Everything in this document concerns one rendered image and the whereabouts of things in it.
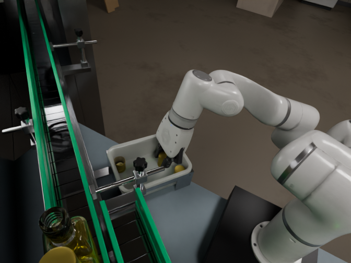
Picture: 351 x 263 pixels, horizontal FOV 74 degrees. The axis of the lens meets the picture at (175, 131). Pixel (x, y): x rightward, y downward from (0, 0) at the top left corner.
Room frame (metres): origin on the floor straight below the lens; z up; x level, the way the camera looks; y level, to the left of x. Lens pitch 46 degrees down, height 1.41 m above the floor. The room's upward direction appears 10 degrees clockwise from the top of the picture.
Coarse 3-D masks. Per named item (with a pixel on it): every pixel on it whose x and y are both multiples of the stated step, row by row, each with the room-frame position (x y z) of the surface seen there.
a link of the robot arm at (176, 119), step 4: (172, 112) 0.44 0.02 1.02; (172, 116) 0.43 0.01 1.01; (176, 116) 0.43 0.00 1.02; (180, 116) 0.43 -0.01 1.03; (172, 120) 0.43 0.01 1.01; (176, 120) 0.43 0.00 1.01; (180, 120) 0.42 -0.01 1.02; (184, 120) 0.42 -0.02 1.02; (188, 120) 0.42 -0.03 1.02; (192, 120) 0.43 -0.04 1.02; (196, 120) 0.44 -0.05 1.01; (176, 124) 0.42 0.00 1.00; (180, 124) 0.42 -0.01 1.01; (184, 124) 0.42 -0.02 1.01; (188, 124) 0.42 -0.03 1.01; (192, 124) 0.43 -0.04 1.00
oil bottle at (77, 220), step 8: (80, 216) 0.13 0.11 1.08; (80, 224) 0.11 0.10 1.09; (80, 232) 0.10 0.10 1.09; (88, 232) 0.11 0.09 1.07; (48, 240) 0.09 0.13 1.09; (72, 240) 0.09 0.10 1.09; (80, 240) 0.09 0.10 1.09; (88, 240) 0.10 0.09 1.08; (48, 248) 0.08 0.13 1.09; (72, 248) 0.08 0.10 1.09; (80, 248) 0.09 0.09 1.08; (88, 248) 0.09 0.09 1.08; (96, 248) 0.12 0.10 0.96; (80, 256) 0.08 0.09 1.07; (96, 256) 0.10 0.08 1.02
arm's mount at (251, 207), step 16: (240, 192) 0.38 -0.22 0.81; (224, 208) 0.35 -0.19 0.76; (240, 208) 0.33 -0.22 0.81; (256, 208) 0.34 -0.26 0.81; (272, 208) 0.34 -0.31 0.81; (224, 224) 0.27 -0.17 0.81; (240, 224) 0.28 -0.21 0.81; (256, 224) 0.29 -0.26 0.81; (224, 240) 0.23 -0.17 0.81; (240, 240) 0.24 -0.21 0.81; (208, 256) 0.19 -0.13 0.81; (224, 256) 0.19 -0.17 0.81; (240, 256) 0.20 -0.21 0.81; (304, 256) 0.23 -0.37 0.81
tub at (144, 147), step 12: (120, 144) 0.46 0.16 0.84; (132, 144) 0.47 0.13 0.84; (144, 144) 0.49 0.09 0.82; (156, 144) 0.51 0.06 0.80; (108, 156) 0.40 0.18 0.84; (132, 156) 0.46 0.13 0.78; (144, 156) 0.48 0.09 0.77; (132, 168) 0.42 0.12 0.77; (168, 168) 0.45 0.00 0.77; (156, 180) 0.35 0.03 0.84; (168, 180) 0.36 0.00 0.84
